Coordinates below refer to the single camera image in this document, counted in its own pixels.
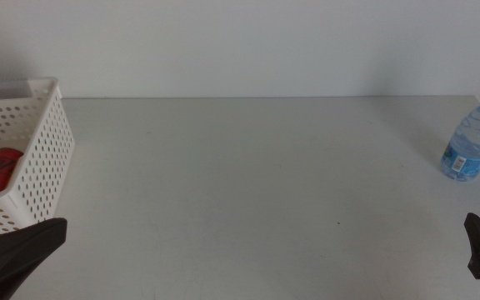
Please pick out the red soda can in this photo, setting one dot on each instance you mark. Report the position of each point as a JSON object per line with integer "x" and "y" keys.
{"x": 4, "y": 164}

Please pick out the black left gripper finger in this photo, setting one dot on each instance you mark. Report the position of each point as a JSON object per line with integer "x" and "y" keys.
{"x": 11, "y": 254}

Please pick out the clear water bottle blue cap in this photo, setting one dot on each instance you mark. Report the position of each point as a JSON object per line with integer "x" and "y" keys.
{"x": 471, "y": 146}

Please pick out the white perforated plastic basket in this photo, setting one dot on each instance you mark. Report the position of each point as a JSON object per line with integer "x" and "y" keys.
{"x": 40, "y": 146}

